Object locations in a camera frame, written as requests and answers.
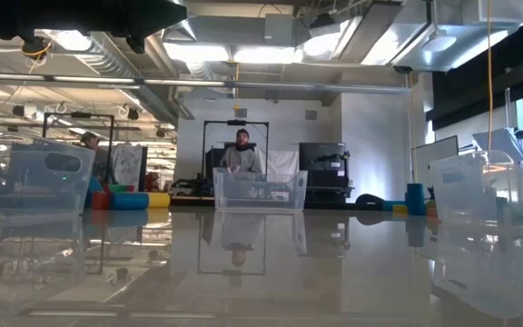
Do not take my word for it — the whiteboard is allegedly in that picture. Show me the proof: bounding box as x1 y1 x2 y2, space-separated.
411 134 460 188

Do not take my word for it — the black frame robot station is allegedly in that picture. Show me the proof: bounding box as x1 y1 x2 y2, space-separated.
202 119 271 176
41 111 116 185

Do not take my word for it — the red small block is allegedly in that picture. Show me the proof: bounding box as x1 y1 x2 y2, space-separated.
91 191 111 211

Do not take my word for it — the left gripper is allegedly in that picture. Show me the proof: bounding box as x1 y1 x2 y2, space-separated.
0 0 188 55

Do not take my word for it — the silver ventilation duct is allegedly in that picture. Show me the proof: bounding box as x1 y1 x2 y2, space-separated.
161 0 523 74

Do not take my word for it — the yellow cylinder block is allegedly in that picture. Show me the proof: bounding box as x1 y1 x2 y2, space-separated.
147 192 172 210

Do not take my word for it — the blue cylinder block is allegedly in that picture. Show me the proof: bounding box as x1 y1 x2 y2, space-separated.
406 183 427 216
108 192 150 211

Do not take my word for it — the black cabinet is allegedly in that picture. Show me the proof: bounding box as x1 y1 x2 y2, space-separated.
298 142 351 204

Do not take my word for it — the grey monitor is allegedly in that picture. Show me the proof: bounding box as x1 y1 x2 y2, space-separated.
471 127 523 164

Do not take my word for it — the clear plastic bin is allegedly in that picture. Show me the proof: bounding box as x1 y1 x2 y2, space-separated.
212 167 309 212
0 131 96 217
428 150 523 228

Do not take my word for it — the yellow hanging cable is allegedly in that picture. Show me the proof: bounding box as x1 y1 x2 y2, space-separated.
486 0 495 152

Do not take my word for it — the person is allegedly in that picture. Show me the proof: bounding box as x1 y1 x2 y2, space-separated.
79 131 111 185
219 128 263 174

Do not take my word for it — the white cloth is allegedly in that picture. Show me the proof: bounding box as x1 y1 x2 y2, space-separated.
256 149 300 176
110 143 145 192

